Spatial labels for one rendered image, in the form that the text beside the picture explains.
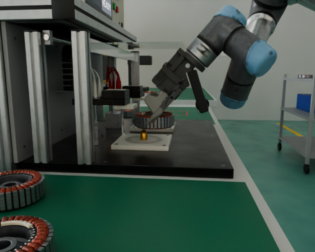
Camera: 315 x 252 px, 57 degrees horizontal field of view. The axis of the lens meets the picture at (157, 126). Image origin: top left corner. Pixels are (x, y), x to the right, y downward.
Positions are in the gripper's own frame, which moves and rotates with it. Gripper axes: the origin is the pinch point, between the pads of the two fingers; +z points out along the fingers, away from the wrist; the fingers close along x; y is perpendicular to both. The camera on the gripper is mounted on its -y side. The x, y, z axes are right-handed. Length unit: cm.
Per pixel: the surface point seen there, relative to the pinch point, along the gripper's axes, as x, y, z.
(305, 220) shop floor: -108, -122, 5
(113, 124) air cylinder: -20.6, 8.9, 14.4
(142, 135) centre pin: 0.8, -0.7, 4.6
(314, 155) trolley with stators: -205, -143, -38
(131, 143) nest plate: 5.4, 0.2, 7.2
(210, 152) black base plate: 7.8, -16.1, -5.4
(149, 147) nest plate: 7.4, -3.8, 4.1
